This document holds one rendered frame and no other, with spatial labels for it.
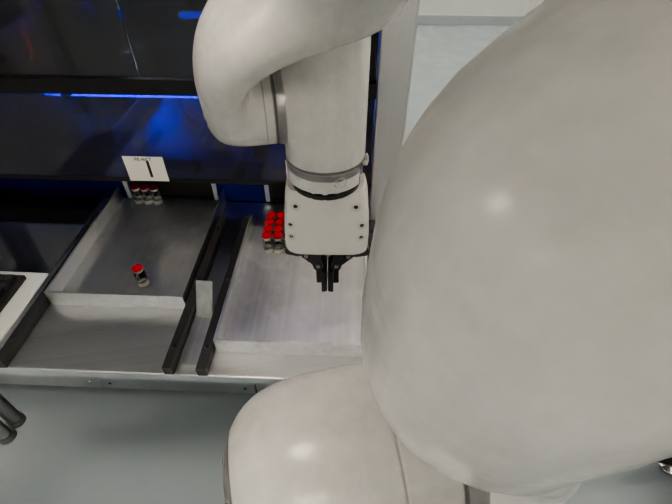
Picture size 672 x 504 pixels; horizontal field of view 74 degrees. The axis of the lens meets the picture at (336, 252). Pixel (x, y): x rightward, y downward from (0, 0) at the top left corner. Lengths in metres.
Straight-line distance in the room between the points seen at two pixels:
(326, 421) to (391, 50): 0.67
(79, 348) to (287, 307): 0.37
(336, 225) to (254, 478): 0.31
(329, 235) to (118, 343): 0.49
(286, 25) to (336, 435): 0.25
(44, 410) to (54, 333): 1.09
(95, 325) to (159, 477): 0.89
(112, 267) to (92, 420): 0.98
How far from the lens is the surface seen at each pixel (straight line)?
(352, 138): 0.44
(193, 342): 0.84
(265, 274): 0.91
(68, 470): 1.86
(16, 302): 1.17
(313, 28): 0.31
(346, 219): 0.50
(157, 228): 1.09
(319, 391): 0.29
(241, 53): 0.33
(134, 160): 1.03
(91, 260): 1.06
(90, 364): 0.88
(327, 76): 0.40
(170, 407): 1.83
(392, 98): 0.86
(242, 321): 0.84
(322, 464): 0.27
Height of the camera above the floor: 1.53
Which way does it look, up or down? 43 degrees down
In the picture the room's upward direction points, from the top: straight up
